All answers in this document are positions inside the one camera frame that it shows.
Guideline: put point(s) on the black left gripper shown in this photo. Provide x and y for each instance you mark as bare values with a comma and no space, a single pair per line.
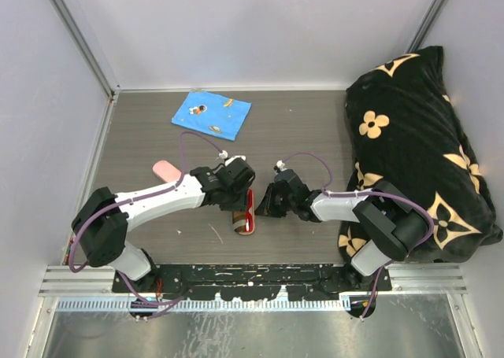
239,206

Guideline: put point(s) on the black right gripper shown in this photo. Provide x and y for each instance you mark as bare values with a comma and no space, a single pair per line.
266,207

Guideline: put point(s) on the red sunglasses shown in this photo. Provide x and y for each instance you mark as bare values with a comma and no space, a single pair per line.
250,210

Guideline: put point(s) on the brown striped glasses case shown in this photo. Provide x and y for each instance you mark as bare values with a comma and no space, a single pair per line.
243,223

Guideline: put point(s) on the pink glasses case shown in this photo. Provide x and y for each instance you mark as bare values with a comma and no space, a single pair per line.
166,171

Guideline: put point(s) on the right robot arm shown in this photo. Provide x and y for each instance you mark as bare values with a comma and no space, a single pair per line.
393,223

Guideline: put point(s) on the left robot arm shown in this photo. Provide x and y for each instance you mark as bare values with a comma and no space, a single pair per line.
102,225

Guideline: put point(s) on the blue cartoon print cloth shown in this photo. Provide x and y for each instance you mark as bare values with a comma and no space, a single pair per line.
212,114

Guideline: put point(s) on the black floral plush pillow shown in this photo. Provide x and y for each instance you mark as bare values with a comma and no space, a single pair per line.
405,131

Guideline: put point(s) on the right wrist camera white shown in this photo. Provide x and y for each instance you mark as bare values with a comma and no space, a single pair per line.
280,166

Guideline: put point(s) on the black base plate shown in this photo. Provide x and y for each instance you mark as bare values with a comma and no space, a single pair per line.
254,282

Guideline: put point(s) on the aluminium front rail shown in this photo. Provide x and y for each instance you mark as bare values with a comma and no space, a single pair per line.
102,289

